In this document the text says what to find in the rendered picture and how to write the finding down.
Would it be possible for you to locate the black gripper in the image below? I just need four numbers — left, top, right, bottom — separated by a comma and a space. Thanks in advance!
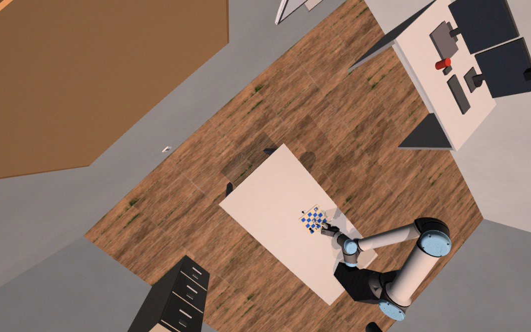
322, 222, 340, 237

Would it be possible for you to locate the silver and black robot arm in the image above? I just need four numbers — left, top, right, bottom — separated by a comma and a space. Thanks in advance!
321, 217, 452, 321

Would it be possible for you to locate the blue and cream chessboard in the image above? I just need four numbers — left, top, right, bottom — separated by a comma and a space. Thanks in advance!
298, 204, 329, 236

